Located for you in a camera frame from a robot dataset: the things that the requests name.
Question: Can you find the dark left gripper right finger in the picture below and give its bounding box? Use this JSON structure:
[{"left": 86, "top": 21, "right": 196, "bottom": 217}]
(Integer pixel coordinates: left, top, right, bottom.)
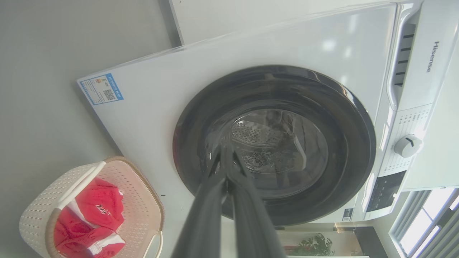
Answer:
[{"left": 224, "top": 145, "right": 287, "bottom": 258}]

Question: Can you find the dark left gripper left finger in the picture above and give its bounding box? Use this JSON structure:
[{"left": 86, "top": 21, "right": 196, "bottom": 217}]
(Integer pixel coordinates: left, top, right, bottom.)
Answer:
[{"left": 171, "top": 143, "right": 227, "bottom": 258}]

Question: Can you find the beige perforated laundry basket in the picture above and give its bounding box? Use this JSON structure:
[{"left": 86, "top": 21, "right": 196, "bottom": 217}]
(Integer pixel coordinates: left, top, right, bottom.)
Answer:
[{"left": 19, "top": 156, "right": 165, "bottom": 258}]

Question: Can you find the green potted plant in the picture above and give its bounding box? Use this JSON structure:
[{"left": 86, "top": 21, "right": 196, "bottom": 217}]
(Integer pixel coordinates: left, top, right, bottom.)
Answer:
[{"left": 287, "top": 233, "right": 336, "bottom": 257}]

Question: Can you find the red garment with white stripes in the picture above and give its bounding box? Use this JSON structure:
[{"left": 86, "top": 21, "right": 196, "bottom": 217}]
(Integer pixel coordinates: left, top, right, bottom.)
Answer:
[{"left": 54, "top": 177, "right": 126, "bottom": 258}]

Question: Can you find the dark cabinet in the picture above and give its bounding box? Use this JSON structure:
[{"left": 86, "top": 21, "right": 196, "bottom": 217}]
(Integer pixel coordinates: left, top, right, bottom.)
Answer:
[{"left": 353, "top": 226, "right": 389, "bottom": 258}]

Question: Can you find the round black glass washer door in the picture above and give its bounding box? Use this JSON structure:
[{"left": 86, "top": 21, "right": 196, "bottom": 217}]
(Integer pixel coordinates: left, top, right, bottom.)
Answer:
[{"left": 172, "top": 64, "right": 377, "bottom": 226}]

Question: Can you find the white front-load washing machine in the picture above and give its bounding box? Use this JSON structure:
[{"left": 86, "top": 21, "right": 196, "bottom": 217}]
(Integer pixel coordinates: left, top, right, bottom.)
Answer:
[{"left": 76, "top": 0, "right": 459, "bottom": 224}]

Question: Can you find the black washer display panel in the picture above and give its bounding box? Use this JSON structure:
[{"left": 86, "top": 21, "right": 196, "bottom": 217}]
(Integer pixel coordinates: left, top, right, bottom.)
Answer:
[{"left": 366, "top": 170, "right": 407, "bottom": 213}]

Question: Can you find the blue energy label sticker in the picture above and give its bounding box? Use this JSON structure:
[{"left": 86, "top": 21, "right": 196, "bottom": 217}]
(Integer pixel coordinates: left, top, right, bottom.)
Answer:
[{"left": 78, "top": 73, "right": 124, "bottom": 106}]

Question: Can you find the white washer control knob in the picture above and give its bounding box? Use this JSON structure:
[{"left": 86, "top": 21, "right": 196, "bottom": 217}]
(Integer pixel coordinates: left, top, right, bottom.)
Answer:
[{"left": 394, "top": 134, "right": 423, "bottom": 158}]

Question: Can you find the window with blinds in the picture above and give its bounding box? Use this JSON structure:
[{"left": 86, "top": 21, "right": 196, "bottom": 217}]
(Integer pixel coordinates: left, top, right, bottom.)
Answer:
[{"left": 389, "top": 188, "right": 459, "bottom": 258}]

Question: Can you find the white detergent drawer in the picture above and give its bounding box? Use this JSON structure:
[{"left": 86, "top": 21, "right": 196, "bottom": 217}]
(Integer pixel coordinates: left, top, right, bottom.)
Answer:
[{"left": 387, "top": 0, "right": 459, "bottom": 111}]

